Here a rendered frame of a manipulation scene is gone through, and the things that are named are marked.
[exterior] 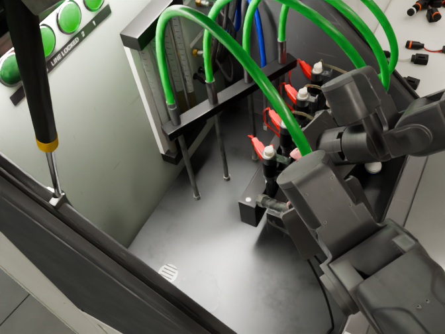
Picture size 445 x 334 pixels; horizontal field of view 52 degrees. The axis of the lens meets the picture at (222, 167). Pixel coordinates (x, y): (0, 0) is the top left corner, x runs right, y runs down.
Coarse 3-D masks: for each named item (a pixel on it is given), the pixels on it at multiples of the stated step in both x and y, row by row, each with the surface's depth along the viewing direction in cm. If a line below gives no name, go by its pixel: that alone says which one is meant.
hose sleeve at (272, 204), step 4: (264, 200) 75; (268, 200) 74; (272, 200) 74; (276, 200) 73; (264, 204) 75; (268, 204) 74; (272, 204) 73; (276, 204) 72; (280, 204) 71; (284, 204) 71; (268, 208) 74; (272, 208) 73; (276, 208) 72; (280, 208) 71; (284, 208) 70; (280, 212) 71
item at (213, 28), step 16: (160, 16) 66; (192, 16) 58; (160, 32) 70; (224, 32) 55; (160, 48) 74; (240, 48) 54; (160, 64) 78; (256, 64) 54; (256, 80) 54; (272, 96) 54; (288, 112) 54; (288, 128) 54; (304, 144) 55
